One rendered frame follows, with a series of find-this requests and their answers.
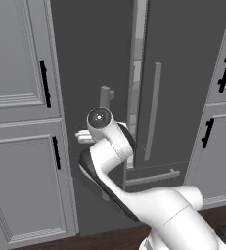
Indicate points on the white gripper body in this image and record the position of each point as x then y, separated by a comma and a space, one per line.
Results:
83, 137

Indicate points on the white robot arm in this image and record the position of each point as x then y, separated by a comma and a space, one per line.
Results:
170, 208

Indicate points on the dark grey fridge drawer front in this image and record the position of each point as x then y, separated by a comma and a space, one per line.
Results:
157, 169

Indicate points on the dark grey fridge door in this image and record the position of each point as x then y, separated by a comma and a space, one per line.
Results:
85, 52
186, 49

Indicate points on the grey fridge body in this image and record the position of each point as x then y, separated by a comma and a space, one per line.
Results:
138, 39

